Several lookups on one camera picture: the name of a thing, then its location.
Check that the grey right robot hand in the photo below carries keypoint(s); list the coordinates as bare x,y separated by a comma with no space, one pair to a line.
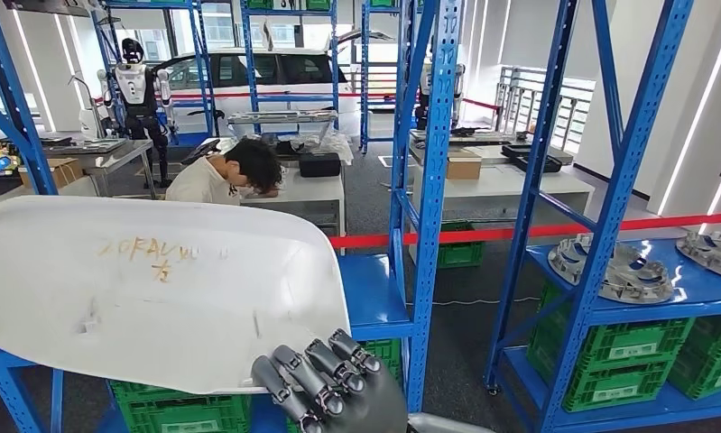
360,400

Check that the large white plastic shell part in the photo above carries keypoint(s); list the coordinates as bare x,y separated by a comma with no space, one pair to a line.
157,287

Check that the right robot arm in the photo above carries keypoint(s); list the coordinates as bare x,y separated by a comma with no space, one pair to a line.
444,425

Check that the blue steel shelf rack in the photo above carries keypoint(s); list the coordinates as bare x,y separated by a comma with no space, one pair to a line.
626,179
249,60
436,179
206,71
365,71

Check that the white desk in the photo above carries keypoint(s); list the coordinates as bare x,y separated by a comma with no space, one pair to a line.
312,188
503,185
79,188

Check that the black case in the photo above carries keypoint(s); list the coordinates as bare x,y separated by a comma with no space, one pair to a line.
319,165

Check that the cardboard box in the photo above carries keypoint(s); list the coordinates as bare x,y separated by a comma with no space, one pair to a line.
464,166
70,173

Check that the person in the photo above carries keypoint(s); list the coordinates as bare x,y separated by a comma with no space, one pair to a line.
216,179

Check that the silver metal panel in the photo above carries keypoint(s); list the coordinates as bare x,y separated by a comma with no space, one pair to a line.
282,117

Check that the silver wheel hub cover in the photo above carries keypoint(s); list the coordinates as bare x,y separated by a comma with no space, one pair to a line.
713,257
635,291

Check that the black plastic tray stack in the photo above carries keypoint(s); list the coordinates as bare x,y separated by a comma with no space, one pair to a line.
560,161

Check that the white car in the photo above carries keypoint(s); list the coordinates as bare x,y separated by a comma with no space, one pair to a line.
294,85

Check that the white black humanoid robot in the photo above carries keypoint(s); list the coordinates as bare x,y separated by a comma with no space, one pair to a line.
134,89
458,89

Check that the steel table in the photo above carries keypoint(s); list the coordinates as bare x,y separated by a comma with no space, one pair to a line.
115,152

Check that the red barrier belt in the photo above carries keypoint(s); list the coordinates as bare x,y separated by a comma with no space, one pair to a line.
683,222

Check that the metal railing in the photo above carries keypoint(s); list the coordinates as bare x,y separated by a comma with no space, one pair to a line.
581,98

